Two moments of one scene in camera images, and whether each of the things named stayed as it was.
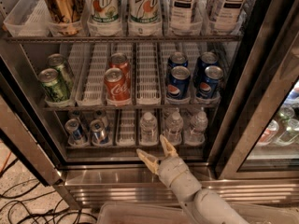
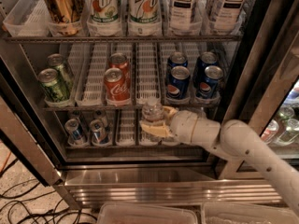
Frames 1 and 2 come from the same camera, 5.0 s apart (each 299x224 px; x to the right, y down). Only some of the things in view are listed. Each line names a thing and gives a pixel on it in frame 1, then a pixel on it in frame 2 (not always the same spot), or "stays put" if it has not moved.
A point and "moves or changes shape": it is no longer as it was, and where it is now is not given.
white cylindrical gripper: (172, 169) to (183, 126)
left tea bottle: (182, 17) stays put
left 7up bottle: (104, 10) stays put
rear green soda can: (59, 63) stays put
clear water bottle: (148, 130) moves or changes shape
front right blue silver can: (98, 133) stays put
